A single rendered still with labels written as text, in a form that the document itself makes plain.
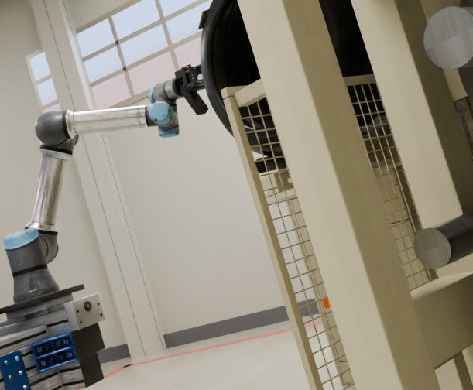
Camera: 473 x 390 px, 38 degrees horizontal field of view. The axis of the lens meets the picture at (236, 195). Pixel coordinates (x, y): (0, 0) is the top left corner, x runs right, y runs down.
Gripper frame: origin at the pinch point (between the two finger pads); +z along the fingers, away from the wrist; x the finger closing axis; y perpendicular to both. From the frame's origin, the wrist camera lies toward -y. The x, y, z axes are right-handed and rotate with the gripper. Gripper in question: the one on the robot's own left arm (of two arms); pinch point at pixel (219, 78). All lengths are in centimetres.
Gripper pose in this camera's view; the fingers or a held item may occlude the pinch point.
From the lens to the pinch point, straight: 225.5
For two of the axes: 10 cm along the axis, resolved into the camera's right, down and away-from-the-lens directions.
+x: 7.2, -1.7, 6.7
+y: -2.1, -9.8, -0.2
